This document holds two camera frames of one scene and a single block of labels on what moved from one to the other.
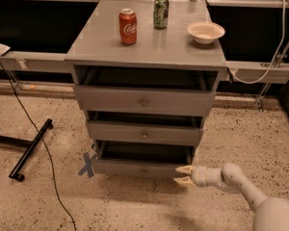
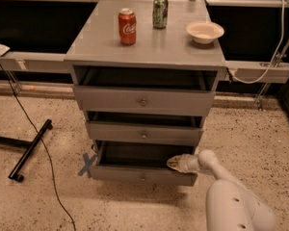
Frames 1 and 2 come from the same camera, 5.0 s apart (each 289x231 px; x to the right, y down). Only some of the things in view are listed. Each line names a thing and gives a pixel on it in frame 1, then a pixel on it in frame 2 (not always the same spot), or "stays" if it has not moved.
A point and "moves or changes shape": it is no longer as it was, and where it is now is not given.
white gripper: (199, 176) to (185, 164)
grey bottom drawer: (142, 161) moves or changes shape
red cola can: (128, 26) stays
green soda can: (161, 8) stays
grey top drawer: (145, 90) stays
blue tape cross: (88, 167) stays
